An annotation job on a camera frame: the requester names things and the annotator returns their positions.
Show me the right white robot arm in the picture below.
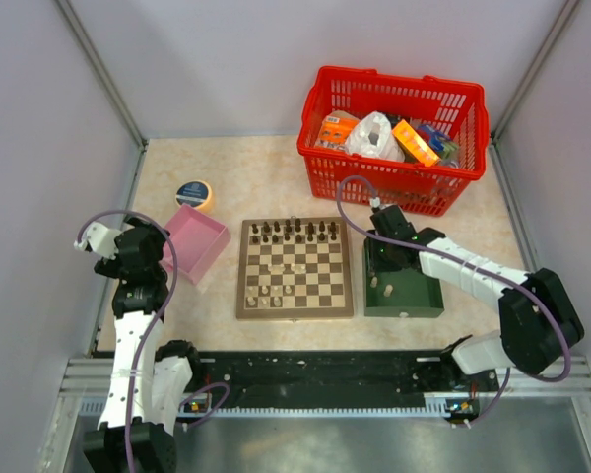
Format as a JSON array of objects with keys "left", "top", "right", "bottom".
[{"left": 367, "top": 199, "right": 584, "bottom": 390}]

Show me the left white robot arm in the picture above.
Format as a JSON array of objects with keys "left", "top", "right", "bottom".
[{"left": 74, "top": 212, "right": 204, "bottom": 472}]

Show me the dark chess pieces group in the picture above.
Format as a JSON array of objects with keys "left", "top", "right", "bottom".
[{"left": 241, "top": 217, "right": 346, "bottom": 247}]

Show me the wooden chess board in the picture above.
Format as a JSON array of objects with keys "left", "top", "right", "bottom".
[{"left": 235, "top": 217, "right": 354, "bottom": 321}]

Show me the green wooden tray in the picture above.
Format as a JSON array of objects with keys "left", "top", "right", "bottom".
[{"left": 362, "top": 239, "right": 444, "bottom": 318}]

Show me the pink open box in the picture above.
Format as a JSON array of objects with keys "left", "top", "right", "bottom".
[{"left": 164, "top": 204, "right": 230, "bottom": 285}]

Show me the yellow tape roll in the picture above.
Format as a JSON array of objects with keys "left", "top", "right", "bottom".
[{"left": 175, "top": 180, "right": 215, "bottom": 214}]

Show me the red plastic basket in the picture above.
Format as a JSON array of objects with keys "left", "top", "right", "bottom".
[{"left": 297, "top": 66, "right": 490, "bottom": 216}]

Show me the white plastic bag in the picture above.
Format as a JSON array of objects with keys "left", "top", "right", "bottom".
[{"left": 346, "top": 111, "right": 405, "bottom": 163}]

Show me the blue packaged item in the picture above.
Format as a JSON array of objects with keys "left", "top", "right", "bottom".
[{"left": 418, "top": 124, "right": 459, "bottom": 160}]

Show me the orange box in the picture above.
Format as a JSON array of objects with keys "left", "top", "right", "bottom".
[{"left": 392, "top": 119, "right": 440, "bottom": 167}]

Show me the orange printed carton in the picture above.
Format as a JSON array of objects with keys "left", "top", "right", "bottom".
[{"left": 314, "top": 110, "right": 360, "bottom": 152}]

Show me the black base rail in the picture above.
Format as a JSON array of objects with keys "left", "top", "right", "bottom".
[{"left": 184, "top": 350, "right": 497, "bottom": 409}]

